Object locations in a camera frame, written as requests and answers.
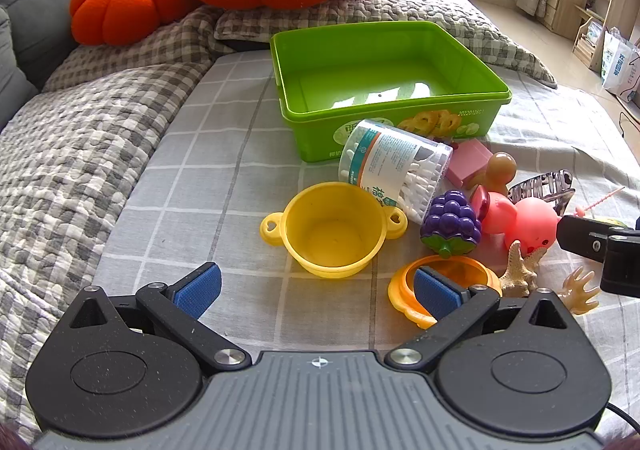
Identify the beige plastic hand toy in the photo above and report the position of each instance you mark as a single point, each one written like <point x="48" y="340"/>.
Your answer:
<point x="580" y="292"/>

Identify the grey grid sheet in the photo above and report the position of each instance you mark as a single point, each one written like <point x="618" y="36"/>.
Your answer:
<point x="210" y="210"/>

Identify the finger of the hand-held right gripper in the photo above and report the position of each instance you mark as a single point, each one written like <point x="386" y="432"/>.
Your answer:
<point x="582" y="237"/>

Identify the yellow toy corn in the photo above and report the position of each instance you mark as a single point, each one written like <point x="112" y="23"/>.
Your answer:
<point x="612" y="222"/>

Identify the beige starfish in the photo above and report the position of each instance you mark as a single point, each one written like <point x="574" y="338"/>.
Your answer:
<point x="517" y="275"/>

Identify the purple toy grapes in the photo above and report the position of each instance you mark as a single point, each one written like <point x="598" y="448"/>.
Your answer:
<point x="450" y="221"/>

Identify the white paper bag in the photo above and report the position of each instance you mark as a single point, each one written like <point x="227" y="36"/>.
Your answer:
<point x="622" y="64"/>

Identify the orange toy slice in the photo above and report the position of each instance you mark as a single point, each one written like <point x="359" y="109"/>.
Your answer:
<point x="471" y="270"/>

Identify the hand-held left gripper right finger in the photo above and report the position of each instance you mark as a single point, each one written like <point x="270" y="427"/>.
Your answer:
<point x="434" y="292"/>

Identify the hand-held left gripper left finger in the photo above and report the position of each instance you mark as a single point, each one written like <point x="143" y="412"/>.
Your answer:
<point x="200" y="289"/>

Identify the amber toy figure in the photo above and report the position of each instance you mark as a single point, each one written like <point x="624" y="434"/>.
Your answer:
<point x="502" y="167"/>

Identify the grey checked quilt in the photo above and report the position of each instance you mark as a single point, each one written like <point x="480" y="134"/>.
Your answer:
<point x="90" y="129"/>

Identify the pink block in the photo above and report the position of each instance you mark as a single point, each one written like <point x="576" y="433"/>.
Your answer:
<point x="467" y="162"/>

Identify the green plastic box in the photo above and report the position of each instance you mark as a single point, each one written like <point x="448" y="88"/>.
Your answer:
<point x="350" y="79"/>

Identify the pink rubber pig toy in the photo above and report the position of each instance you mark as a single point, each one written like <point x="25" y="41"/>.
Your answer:
<point x="535" y="226"/>

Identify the clear cotton swab jar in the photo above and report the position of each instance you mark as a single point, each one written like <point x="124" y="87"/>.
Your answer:
<point x="395" y="164"/>

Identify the grey sofa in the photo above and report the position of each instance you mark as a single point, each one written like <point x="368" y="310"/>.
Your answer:
<point x="35" y="4"/>

